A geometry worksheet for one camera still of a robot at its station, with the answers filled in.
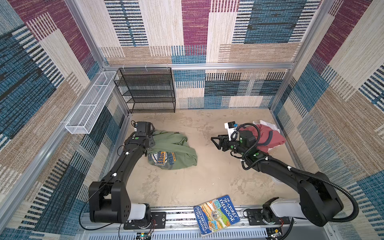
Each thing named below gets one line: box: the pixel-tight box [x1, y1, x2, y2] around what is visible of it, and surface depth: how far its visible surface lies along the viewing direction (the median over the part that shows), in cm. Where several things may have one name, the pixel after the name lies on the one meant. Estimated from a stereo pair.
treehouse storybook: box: [193, 195, 241, 237], surface depth 74 cm
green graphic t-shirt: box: [147, 130, 198, 170], surface depth 94 cm
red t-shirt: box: [239, 124, 286, 154], surface depth 96 cm
